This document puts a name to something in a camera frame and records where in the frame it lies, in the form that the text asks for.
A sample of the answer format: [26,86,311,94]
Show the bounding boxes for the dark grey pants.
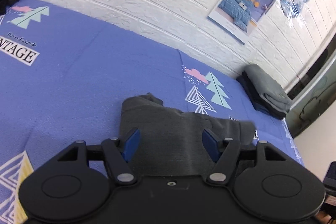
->
[120,93,256,177]

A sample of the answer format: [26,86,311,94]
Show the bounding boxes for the grey folded pants on stack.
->
[243,64,292,114]

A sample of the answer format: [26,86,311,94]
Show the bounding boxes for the window frame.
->
[286,38,335,138]

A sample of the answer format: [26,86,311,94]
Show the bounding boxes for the purple patterned bed sheet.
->
[1,0,302,223]

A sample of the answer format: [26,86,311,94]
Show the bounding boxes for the navy folded garment in stack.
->
[236,72,286,120]

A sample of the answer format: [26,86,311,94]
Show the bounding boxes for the bedding poster on wall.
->
[208,0,274,44]

